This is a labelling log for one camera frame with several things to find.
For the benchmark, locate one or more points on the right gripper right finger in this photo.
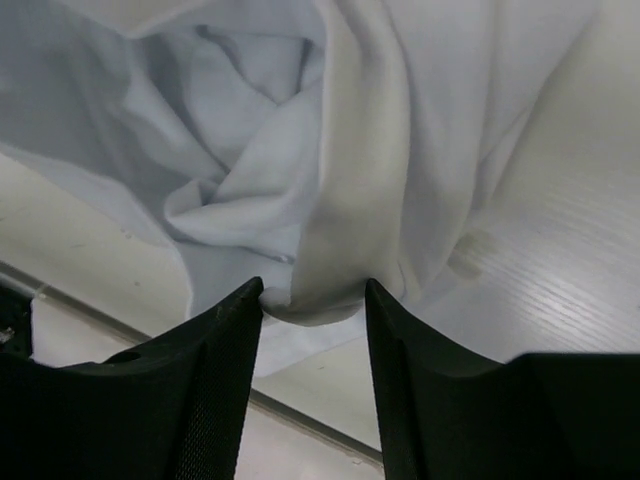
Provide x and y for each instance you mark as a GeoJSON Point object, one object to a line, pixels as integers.
{"type": "Point", "coordinates": [445, 412]}

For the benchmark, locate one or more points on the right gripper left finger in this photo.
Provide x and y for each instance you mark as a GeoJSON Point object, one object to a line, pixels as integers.
{"type": "Point", "coordinates": [172, 407]}

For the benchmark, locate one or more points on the white skirt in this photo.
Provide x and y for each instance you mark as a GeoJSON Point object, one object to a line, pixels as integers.
{"type": "Point", "coordinates": [315, 144]}

